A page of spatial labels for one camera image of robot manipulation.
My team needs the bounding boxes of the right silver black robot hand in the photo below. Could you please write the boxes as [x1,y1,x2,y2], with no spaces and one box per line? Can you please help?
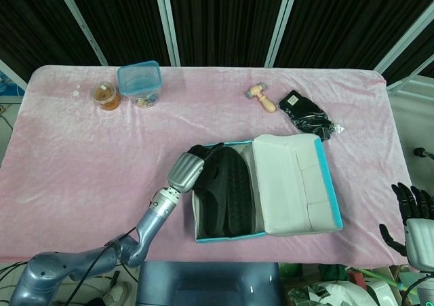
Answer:
[378,183,434,273]

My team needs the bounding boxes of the white and green bag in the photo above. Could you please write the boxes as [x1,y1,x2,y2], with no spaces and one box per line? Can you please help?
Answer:
[288,280,343,306]

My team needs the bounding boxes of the pink velvet tablecloth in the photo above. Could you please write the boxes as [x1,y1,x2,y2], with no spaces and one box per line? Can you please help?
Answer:
[0,64,413,265]

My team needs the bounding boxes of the black pleated curtain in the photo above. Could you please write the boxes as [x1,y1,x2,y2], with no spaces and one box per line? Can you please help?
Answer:
[0,0,434,83]

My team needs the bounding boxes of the blue cardboard shoe box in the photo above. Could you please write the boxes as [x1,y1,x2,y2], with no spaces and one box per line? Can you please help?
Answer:
[191,133,344,244]

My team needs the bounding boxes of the black foam slipper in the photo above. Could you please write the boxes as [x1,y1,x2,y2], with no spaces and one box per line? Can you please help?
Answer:
[212,145,256,236]
[193,146,226,236]

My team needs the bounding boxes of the clear jar of colourful clips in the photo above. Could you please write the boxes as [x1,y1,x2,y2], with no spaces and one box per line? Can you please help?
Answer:
[130,94,160,109]

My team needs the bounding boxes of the dark blue robot torso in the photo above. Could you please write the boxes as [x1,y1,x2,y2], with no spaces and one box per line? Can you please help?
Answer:
[137,261,284,306]

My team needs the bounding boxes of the clear container with blue rim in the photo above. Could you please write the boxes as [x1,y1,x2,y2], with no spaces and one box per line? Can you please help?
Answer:
[117,60,162,98]

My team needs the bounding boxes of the white plastic device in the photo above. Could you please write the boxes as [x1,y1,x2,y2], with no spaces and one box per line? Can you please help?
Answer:
[364,278,396,306]

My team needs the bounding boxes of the black socks in plastic bag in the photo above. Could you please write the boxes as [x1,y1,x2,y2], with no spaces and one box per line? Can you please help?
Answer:
[277,89,346,142]

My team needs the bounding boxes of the clear jar of rubber bands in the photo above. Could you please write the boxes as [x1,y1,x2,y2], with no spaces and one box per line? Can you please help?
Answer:
[92,81,122,112]

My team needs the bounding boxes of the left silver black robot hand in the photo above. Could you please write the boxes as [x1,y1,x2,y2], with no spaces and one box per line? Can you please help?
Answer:
[166,142,225,194]

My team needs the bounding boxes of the small wooden toy hammer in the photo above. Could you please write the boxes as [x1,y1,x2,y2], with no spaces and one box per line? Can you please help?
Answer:
[246,83,276,114]

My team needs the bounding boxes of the white aluminium partition post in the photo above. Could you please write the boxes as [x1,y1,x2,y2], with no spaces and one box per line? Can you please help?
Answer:
[264,0,303,68]
[0,58,28,90]
[374,0,434,75]
[152,0,181,66]
[52,0,109,66]

